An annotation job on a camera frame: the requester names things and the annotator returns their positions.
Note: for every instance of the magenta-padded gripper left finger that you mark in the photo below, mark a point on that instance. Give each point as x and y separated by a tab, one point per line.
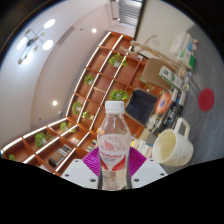
80	170

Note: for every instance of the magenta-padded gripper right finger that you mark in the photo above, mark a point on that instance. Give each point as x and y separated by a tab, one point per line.
150	170

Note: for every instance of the clear plastic water bottle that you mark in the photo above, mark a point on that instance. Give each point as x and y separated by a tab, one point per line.
114	150

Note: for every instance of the stack of colourful books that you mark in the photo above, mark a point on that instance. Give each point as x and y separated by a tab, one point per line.
141	145

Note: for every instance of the cream mug with cartoon print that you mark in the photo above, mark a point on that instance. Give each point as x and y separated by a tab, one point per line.
175	150

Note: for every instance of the stack of dark books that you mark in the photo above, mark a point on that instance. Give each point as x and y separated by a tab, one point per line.
163	106

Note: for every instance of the dark padded office chair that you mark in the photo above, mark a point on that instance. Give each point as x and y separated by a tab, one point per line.
141	105

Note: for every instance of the flat round red coaster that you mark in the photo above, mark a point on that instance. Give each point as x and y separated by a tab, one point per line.
206	100

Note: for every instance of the orange wooden shelf unit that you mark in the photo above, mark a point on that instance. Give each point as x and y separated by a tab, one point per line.
96	76

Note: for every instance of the green and white carton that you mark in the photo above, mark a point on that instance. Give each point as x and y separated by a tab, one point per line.
170	77

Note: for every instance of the tan office chair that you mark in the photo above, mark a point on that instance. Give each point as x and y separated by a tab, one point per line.
155	73

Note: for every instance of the wooden artist mannequin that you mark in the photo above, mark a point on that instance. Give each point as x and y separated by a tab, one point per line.
156	53

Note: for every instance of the small green and white box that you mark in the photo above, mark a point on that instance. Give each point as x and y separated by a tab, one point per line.
187	56

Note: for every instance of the stack of white boxes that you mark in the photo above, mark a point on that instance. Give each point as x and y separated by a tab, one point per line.
181	41

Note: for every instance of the ceiling lamp with round lights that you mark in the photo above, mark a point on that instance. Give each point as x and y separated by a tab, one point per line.
35	41

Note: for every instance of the window with grey curtain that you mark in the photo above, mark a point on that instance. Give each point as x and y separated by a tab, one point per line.
130	11

